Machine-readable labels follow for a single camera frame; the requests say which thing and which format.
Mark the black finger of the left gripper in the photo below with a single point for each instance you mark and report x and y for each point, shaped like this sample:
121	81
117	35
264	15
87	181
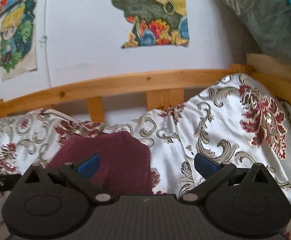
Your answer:
7	182

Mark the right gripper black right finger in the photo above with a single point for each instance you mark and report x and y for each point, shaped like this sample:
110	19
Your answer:
215	174

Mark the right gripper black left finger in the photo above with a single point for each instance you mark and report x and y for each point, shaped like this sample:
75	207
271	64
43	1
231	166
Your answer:
78	177

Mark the maroon small garment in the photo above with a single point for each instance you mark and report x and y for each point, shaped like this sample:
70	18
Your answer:
124	161

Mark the white floral satin bedspread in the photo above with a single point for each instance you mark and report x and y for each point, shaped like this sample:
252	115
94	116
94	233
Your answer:
235	120

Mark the cartoon boy cross-stitch picture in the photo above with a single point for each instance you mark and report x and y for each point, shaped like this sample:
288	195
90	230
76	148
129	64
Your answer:
18	40

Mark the colourful torn cross-stitch picture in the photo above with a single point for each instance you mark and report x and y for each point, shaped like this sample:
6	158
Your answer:
155	22

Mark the blue grey plush in plastic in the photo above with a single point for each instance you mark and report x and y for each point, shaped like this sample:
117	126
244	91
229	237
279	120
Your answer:
269	22

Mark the wooden bed rail frame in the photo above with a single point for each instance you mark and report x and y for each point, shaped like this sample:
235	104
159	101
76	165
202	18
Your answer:
162	88

